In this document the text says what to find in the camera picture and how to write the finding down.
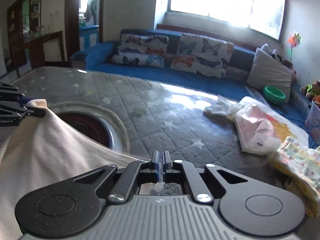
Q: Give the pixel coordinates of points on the dark wooden cabinet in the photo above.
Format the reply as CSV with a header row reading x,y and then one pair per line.
x,y
35,47

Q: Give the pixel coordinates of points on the colourful pinwheel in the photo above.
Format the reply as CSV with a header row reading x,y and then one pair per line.
x,y
294,40

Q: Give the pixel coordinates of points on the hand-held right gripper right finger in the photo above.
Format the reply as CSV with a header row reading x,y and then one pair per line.
x,y
165,170

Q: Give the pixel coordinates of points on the teddy bear in green vest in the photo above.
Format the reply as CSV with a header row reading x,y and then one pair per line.
x,y
312,88

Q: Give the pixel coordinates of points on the black and white plush toy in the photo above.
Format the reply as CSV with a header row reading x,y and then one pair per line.
x,y
276,53

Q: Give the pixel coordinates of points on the white plastic bag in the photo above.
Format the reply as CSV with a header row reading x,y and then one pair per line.
x,y
220,108

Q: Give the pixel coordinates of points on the round black induction cooker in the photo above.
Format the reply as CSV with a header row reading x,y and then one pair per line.
x,y
92,127

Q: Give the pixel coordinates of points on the plain grey cushion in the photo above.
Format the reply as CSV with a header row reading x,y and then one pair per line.
x,y
268,75

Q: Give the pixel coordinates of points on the clear plastic storage box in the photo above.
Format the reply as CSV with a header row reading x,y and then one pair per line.
x,y
313,122

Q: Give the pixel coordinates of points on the long butterfly print cushion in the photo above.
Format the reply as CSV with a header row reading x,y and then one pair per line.
x,y
140,51

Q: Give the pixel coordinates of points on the square butterfly print cushion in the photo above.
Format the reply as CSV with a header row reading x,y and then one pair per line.
x,y
202,56

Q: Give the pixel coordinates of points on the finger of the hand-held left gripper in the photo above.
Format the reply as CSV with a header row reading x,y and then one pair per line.
x,y
23,101
30,112

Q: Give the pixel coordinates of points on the pink garment in clear bag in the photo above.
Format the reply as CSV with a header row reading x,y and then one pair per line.
x,y
255,130

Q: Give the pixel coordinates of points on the yellow floral blanket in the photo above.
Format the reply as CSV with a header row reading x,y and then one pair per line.
x,y
300,165

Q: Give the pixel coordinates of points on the dark wooden door frame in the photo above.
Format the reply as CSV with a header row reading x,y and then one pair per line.
x,y
72,17

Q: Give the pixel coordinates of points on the green plastic bowl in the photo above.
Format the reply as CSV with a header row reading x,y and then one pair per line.
x,y
273,95

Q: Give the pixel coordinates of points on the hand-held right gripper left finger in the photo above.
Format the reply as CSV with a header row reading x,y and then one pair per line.
x,y
156,172

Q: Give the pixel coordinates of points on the cream sweatshirt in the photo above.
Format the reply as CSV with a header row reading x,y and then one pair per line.
x,y
50,142

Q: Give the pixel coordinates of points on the blue sofa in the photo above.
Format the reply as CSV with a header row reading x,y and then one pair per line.
x,y
105,62

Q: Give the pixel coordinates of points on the orange toy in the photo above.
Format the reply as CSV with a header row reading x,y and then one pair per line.
x,y
317,100

